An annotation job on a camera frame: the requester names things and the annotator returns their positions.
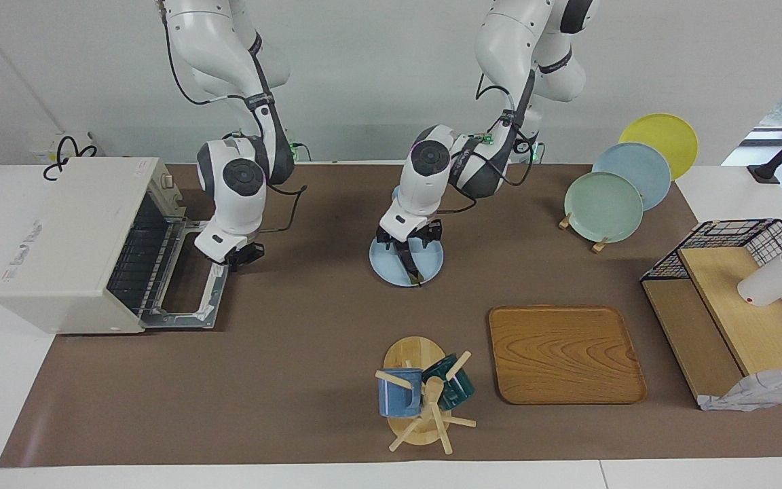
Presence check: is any small light blue plate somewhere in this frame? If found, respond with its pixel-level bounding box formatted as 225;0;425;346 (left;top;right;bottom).
369;224;445;288

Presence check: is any dark purple eggplant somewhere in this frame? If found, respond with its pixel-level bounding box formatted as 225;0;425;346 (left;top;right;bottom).
399;253;427;287

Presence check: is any glass oven door with handle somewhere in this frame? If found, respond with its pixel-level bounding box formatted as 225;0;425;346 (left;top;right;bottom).
141;217;231;331

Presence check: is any cream toaster oven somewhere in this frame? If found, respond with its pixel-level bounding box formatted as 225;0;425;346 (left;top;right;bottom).
0;158;186;335

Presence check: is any wooden mug tree stand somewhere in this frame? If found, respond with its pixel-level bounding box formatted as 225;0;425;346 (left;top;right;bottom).
374;336;478;454

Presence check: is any brown table mat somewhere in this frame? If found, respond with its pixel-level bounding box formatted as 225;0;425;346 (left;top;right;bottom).
0;162;782;468

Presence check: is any blue mug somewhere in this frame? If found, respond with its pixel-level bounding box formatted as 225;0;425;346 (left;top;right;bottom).
377;367;425;418

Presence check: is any dark green mug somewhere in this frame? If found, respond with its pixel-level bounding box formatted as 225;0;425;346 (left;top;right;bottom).
422;353;476;412

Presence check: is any wooden plate rack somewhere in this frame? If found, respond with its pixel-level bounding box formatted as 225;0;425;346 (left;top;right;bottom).
558;213;610;254

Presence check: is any pale green plate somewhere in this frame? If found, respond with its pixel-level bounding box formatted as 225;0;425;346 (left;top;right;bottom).
564;172;644;244

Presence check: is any wooden serving tray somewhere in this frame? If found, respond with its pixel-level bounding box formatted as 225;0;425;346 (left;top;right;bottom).
488;305;648;406

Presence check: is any large light blue plate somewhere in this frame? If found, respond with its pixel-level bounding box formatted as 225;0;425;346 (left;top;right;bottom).
593;142;672;211

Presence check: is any yellow plate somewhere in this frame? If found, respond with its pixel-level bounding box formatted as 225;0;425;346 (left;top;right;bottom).
619;113;699;181

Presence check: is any white cup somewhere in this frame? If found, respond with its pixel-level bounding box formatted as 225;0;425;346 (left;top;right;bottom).
737;251;782;307

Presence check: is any white crumpled shelf wrap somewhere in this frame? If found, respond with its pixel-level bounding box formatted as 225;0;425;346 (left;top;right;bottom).
698;365;782;412

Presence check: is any metal oven wire rack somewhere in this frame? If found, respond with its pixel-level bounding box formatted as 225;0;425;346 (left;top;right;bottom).
108;196;185;316

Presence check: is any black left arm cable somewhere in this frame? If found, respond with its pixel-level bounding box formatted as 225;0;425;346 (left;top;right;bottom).
432;68;538;215

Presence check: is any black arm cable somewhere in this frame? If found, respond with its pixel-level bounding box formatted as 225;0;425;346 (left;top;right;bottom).
160;7;308;233
432;68;538;215

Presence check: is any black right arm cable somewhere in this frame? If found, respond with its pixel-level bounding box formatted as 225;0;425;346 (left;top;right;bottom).
160;7;308;233

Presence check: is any wire and wood shelf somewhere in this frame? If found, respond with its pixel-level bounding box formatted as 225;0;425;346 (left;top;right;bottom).
640;218;782;412

